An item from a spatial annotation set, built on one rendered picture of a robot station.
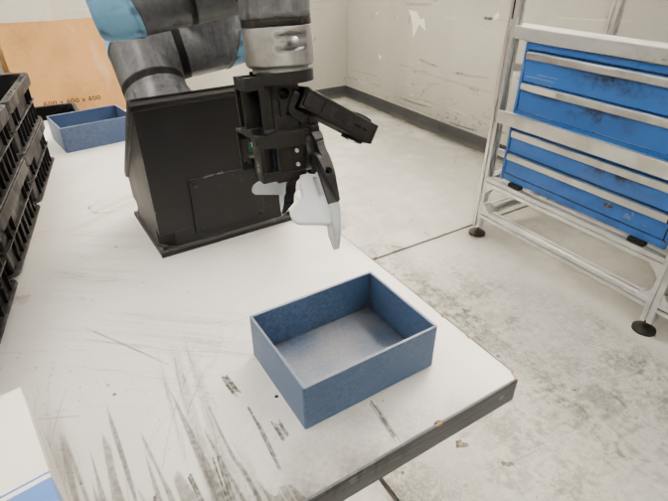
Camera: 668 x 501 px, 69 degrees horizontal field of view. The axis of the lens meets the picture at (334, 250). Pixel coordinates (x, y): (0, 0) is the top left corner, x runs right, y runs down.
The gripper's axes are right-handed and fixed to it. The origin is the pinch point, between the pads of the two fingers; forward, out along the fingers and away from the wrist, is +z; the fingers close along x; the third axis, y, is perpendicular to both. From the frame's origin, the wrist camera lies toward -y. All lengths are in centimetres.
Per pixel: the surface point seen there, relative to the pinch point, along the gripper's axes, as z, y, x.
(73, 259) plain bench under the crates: 12, 29, -41
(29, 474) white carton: 9.7, 35.7, 12.2
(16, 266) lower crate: 11, 38, -41
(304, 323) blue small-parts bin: 15.0, 1.9, -1.5
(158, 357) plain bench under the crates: 16.4, 21.7, -7.9
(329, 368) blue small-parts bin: 17.8, 2.3, 6.1
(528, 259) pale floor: 79, -141, -74
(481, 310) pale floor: 81, -97, -59
